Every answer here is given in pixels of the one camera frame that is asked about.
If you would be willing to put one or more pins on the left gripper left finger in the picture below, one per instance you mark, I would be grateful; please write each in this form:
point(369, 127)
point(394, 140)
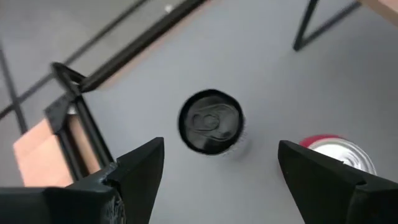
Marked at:
point(93, 202)

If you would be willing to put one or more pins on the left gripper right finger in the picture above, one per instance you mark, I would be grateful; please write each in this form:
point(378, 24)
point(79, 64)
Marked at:
point(342, 202)

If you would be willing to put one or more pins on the red soda can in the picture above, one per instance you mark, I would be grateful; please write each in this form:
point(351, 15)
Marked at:
point(345, 152)

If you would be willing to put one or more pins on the white tall can black lid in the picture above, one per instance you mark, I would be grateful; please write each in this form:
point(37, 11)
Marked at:
point(211, 121)

